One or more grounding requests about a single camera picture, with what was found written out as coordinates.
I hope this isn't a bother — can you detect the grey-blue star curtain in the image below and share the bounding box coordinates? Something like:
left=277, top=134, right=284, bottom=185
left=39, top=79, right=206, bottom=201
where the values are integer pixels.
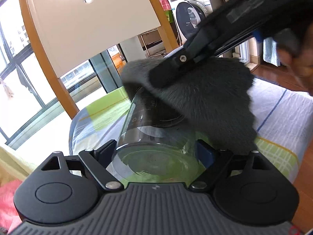
left=263, top=38, right=280, bottom=67

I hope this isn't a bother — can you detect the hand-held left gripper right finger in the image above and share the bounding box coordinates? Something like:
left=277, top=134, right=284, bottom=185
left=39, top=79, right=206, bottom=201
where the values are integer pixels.
left=189, top=139, right=269, bottom=193

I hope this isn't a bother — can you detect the pale yellow blanket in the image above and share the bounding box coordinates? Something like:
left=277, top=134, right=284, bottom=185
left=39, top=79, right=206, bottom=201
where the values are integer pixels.
left=0, top=144, right=37, bottom=184

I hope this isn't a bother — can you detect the grey cleaning cloth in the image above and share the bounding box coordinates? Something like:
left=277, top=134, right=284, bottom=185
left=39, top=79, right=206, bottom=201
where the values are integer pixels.
left=121, top=56, right=258, bottom=156

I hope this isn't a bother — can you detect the white washing machine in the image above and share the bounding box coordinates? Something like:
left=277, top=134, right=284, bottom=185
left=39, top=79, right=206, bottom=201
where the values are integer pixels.
left=169, top=0, right=220, bottom=47

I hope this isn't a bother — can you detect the glass jar with black lid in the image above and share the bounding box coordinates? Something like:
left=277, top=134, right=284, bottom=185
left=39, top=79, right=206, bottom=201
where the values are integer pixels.
left=108, top=84, right=203, bottom=184

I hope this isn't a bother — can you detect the dark framed glass door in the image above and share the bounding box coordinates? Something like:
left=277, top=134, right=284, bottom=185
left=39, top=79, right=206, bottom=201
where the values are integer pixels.
left=89, top=43, right=128, bottom=95

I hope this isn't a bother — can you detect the hanging patterned cloth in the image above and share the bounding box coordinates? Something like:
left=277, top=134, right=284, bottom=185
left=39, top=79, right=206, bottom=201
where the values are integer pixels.
left=0, top=78, right=14, bottom=99

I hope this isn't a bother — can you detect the green shopping bag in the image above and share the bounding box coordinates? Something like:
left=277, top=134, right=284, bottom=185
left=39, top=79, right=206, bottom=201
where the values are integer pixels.
left=163, top=9, right=174, bottom=23

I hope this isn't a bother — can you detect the metal storage rack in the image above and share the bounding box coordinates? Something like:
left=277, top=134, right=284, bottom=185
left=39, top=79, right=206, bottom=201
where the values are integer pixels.
left=137, top=28, right=172, bottom=59

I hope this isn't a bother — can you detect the orange container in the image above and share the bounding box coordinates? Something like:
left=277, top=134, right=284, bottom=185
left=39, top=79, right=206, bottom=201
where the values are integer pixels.
left=111, top=51, right=126, bottom=72

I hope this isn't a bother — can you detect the plaid bed sheet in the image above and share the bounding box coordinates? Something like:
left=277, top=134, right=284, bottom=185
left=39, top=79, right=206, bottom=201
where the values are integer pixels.
left=68, top=77, right=313, bottom=185

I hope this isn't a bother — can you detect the black framed window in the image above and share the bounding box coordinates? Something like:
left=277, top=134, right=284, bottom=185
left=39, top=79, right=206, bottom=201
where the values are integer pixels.
left=0, top=0, right=103, bottom=147

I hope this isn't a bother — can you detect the person's right hand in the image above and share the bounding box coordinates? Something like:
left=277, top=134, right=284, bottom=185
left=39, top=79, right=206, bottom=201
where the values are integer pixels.
left=273, top=24, right=313, bottom=90

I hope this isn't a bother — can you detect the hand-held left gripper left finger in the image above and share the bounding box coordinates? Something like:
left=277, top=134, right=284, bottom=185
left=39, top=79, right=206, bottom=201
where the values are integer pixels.
left=40, top=139, right=124, bottom=193

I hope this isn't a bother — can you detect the pink fleece blanket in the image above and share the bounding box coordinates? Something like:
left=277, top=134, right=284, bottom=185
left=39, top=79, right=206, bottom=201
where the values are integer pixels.
left=0, top=178, right=25, bottom=235

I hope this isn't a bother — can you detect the wooden chair with white backrest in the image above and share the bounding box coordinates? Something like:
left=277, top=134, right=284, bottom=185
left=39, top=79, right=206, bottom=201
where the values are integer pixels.
left=16, top=0, right=181, bottom=120

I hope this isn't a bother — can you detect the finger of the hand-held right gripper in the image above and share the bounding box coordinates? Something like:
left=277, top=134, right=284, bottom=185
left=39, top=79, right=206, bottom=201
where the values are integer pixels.
left=149, top=22, right=255, bottom=89

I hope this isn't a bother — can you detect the dark hanging garment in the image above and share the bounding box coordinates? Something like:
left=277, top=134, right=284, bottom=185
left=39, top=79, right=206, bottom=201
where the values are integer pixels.
left=16, top=65, right=37, bottom=96

